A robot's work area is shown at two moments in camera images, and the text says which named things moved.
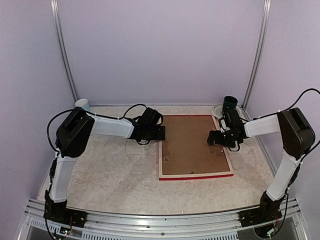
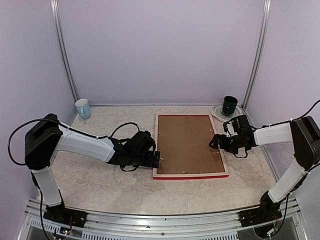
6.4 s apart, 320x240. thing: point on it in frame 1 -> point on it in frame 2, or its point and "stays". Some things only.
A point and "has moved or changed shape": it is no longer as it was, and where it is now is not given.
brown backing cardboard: (185, 150) stays
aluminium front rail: (226, 226) stays
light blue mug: (83, 103) stays
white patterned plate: (217, 111) stays
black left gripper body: (151, 135) -> (146, 162)
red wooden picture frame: (192, 176) has moved or changed shape
